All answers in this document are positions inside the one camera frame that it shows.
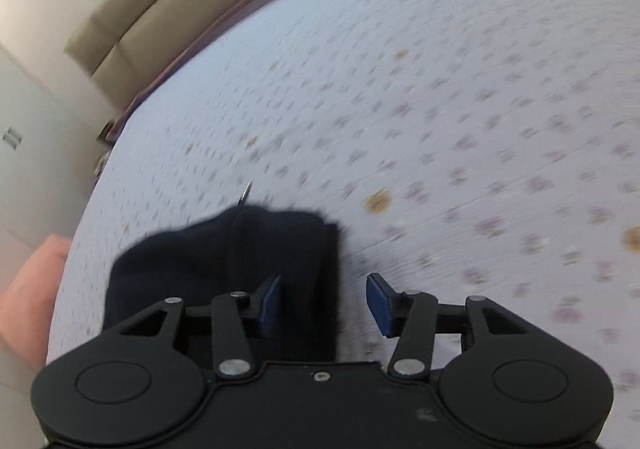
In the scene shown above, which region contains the white wardrobe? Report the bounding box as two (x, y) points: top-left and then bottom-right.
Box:
(0, 45), (108, 402)

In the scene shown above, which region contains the beige padded headboard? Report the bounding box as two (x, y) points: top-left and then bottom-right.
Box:
(64, 0), (382, 116)

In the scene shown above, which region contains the pink folded blanket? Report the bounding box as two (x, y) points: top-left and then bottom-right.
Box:
(0, 234), (73, 371)

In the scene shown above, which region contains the dark navy striped hoodie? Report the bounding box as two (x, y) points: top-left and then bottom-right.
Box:
(105, 182), (343, 365)

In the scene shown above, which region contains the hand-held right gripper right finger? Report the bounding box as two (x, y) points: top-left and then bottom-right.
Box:
(366, 273), (543, 378)

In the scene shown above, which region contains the bed with floral sheet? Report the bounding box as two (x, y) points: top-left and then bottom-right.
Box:
(45, 0), (640, 396)

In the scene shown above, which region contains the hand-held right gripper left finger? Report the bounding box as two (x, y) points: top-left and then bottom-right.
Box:
(107, 274), (283, 378)

